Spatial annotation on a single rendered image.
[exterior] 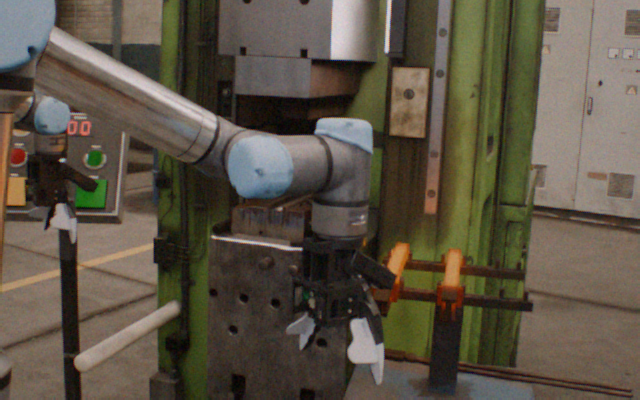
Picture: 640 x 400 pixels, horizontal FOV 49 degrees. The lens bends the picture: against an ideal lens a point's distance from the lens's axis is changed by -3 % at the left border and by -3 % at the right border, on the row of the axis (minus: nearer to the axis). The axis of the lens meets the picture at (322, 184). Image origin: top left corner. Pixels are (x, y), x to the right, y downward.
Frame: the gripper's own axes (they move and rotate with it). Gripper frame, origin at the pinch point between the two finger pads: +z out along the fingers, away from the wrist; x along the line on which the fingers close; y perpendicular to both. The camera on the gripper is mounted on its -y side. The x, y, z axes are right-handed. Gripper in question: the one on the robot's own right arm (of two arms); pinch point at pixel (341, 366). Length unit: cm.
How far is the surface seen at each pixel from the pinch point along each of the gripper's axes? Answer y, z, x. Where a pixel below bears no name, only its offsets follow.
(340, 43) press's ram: -57, -47, -58
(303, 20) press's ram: -48, -52, -62
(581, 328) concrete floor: -289, 93, -86
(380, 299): -22.2, -2.2, -11.8
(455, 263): -54, -2, -18
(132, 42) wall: -455, -56, -837
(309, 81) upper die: -49, -38, -60
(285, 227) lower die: -47, -1, -64
